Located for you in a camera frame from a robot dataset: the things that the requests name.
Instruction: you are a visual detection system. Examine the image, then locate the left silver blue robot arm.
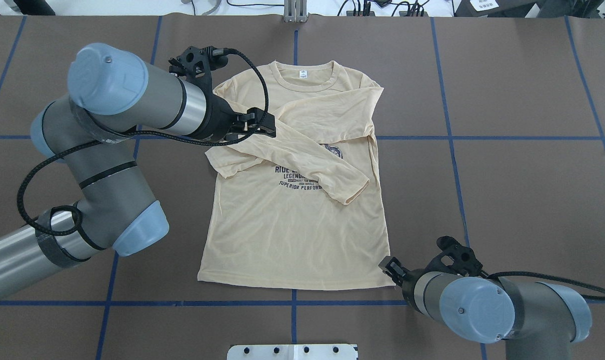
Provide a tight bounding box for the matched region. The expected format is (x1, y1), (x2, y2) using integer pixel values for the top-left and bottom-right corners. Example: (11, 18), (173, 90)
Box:
(0, 43), (277, 301)

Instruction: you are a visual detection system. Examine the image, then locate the cream long-sleeve printed shirt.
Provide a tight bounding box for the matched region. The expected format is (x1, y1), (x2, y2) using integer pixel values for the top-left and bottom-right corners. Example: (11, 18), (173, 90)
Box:
(197, 61), (393, 291)

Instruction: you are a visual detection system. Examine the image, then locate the aluminium frame post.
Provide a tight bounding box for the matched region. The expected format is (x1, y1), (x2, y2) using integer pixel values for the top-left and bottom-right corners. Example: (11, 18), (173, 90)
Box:
(283, 0), (309, 24)

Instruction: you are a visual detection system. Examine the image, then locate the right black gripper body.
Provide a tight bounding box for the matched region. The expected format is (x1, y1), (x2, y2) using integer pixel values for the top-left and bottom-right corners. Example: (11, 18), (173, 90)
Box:
(394, 235), (485, 303)

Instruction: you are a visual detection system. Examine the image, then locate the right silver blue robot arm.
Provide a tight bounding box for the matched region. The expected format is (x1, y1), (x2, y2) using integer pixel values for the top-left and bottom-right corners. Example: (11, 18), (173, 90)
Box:
(379, 235), (593, 360)

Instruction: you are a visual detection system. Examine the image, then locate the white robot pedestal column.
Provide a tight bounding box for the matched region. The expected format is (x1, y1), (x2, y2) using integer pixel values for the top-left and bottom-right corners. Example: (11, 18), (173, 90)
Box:
(226, 343), (360, 360)

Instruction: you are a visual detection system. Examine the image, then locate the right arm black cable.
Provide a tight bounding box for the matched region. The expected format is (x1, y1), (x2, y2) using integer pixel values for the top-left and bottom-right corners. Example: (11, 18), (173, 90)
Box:
(482, 270), (605, 302)

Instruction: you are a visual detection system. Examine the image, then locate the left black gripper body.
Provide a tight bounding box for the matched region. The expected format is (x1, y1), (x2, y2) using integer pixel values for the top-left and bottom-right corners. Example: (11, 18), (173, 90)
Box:
(168, 46), (241, 143)

